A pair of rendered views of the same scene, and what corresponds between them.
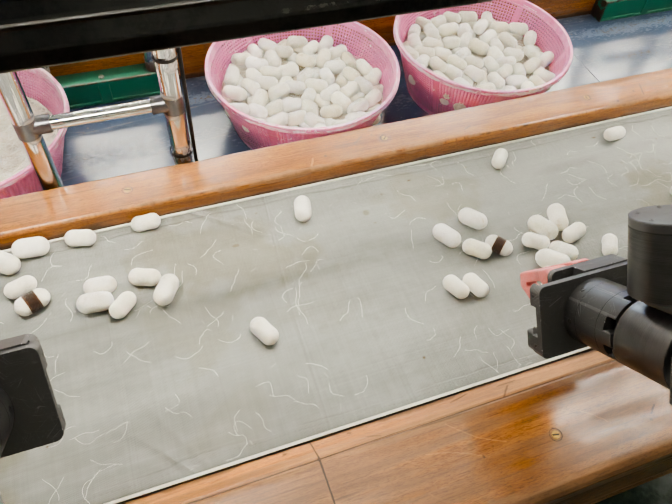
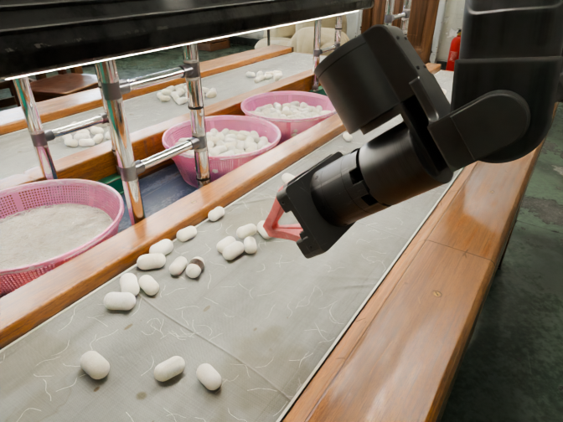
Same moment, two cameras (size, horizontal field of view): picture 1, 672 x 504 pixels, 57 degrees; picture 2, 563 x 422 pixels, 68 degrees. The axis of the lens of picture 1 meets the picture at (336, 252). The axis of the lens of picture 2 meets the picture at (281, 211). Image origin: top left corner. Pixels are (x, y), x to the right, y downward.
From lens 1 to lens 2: 0.49 m
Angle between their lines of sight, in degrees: 32
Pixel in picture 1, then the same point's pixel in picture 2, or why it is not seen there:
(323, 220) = not seen: hidden behind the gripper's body
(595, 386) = (481, 174)
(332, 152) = (279, 154)
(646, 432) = (514, 177)
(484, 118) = (327, 125)
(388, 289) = not seen: hidden behind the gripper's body
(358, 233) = not seen: hidden behind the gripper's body
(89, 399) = (282, 289)
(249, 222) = (268, 196)
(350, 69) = (241, 134)
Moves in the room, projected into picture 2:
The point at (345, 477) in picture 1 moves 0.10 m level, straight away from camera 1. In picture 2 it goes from (444, 239) to (403, 206)
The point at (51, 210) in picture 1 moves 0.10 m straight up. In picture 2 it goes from (158, 224) to (147, 164)
